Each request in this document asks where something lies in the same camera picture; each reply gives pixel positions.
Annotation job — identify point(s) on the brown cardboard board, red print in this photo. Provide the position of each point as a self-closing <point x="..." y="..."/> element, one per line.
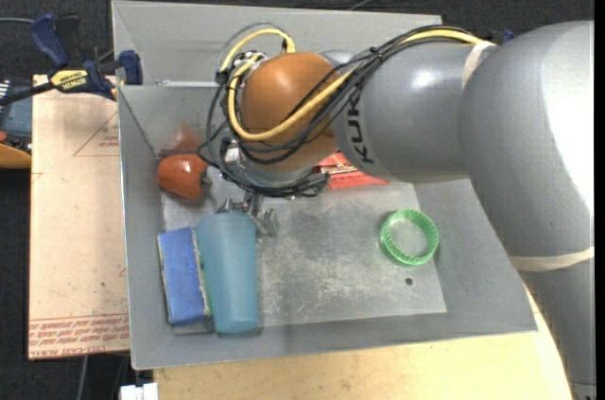
<point x="75" y="223"/>

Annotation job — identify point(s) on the black cylinder on white bracket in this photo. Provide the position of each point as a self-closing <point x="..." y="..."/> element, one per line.
<point x="232" y="152"/>

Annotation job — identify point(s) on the grey metal bin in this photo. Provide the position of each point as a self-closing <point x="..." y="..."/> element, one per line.
<point x="340" y="256"/>

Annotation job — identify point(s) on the blue sponge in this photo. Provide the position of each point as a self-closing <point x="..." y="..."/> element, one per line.
<point x="182" y="275"/>

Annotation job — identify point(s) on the light blue plastic cup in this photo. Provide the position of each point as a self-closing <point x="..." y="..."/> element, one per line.
<point x="231" y="275"/>

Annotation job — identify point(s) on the red packet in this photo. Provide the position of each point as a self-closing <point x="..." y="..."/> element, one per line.
<point x="347" y="178"/>

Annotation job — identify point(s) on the orange-red toy bell pepper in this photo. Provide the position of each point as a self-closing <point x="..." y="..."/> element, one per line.
<point x="182" y="176"/>

